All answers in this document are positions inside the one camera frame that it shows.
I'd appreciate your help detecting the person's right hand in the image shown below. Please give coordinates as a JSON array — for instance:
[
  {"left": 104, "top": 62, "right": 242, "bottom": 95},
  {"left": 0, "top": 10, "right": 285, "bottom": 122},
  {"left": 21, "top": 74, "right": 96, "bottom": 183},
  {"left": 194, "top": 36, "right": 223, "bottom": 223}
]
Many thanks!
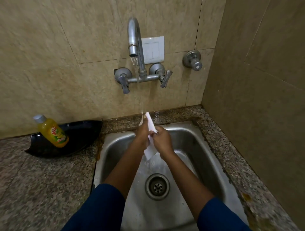
[{"left": 149, "top": 125, "right": 176, "bottom": 161}]

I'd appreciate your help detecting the person's left hand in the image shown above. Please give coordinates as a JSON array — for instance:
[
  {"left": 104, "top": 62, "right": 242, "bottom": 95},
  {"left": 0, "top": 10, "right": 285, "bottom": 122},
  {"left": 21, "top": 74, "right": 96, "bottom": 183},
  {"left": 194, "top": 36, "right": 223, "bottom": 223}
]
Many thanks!
[{"left": 134, "top": 122, "right": 151, "bottom": 148}]

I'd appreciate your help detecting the white rectangular plate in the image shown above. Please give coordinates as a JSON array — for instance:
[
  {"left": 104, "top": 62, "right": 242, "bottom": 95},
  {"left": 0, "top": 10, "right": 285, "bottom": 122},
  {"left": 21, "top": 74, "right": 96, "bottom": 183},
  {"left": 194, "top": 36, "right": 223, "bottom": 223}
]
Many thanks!
[{"left": 139, "top": 111, "right": 158, "bottom": 161}]

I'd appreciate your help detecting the person's left forearm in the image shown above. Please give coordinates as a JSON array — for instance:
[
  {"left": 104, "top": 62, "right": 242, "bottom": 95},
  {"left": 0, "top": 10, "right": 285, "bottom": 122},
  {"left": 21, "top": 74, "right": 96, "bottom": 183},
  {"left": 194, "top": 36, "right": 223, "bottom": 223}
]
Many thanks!
[{"left": 61, "top": 140, "right": 149, "bottom": 231}]

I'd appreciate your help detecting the person's right forearm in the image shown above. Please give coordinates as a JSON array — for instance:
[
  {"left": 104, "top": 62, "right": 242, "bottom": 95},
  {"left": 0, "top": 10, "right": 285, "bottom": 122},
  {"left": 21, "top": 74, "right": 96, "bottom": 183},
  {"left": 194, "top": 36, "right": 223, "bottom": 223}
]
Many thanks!
[{"left": 162, "top": 151, "right": 252, "bottom": 231}]

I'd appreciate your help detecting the yellow dish soap bottle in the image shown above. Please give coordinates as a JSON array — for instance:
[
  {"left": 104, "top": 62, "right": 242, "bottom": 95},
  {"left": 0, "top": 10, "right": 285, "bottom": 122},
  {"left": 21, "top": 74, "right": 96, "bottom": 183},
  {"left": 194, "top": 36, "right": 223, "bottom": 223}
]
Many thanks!
[{"left": 33, "top": 114, "right": 70, "bottom": 148}]

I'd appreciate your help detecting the steel sink drain strainer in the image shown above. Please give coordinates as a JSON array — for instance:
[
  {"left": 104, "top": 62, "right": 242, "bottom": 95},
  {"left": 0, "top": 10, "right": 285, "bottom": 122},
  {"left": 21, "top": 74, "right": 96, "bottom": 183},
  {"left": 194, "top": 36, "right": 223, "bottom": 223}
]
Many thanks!
[{"left": 145, "top": 173, "right": 171, "bottom": 201}]

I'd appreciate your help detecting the stainless steel sink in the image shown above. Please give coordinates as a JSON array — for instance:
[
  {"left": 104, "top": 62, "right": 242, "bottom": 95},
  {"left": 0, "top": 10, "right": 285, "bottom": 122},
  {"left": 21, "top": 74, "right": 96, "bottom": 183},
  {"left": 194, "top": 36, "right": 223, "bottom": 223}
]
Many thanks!
[{"left": 91, "top": 121, "right": 249, "bottom": 231}]

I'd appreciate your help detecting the black leaf-shaped tray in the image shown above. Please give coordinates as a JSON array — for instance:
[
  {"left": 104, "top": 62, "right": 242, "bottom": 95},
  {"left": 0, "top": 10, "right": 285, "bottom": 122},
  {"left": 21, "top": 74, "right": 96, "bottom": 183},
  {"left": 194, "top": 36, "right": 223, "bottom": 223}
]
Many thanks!
[{"left": 24, "top": 120, "right": 103, "bottom": 158}]

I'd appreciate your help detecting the white switch plate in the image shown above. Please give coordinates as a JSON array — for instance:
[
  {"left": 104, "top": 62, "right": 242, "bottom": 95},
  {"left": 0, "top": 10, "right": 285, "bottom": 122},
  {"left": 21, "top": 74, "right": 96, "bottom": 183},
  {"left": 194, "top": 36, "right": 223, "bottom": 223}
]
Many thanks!
[{"left": 141, "top": 36, "right": 165, "bottom": 65}]

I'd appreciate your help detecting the steel wall valve knob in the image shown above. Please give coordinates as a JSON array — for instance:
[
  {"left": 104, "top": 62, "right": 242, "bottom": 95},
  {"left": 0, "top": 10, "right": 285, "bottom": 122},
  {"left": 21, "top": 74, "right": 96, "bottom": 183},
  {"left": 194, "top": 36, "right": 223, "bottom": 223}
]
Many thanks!
[{"left": 182, "top": 50, "right": 203, "bottom": 72}]

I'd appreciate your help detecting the steel wall faucet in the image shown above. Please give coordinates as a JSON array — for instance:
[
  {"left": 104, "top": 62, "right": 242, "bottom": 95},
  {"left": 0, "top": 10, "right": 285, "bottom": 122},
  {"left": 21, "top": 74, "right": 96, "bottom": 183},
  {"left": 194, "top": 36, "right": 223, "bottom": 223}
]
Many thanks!
[{"left": 113, "top": 17, "right": 173, "bottom": 95}]

